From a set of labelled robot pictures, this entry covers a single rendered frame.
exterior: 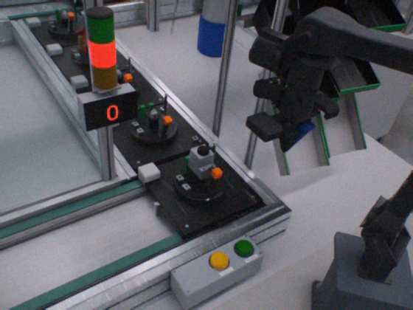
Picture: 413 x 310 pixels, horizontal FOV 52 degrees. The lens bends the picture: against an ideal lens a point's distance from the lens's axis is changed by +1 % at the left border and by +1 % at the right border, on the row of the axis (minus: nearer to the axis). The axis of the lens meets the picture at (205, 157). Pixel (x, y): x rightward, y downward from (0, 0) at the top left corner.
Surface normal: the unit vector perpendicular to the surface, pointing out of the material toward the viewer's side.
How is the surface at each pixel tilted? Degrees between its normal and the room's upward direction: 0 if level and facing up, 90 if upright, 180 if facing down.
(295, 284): 0
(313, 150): 45
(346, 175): 0
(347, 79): 25
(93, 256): 0
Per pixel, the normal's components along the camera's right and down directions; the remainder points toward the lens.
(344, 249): 0.09, -0.75
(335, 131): 0.34, -0.09
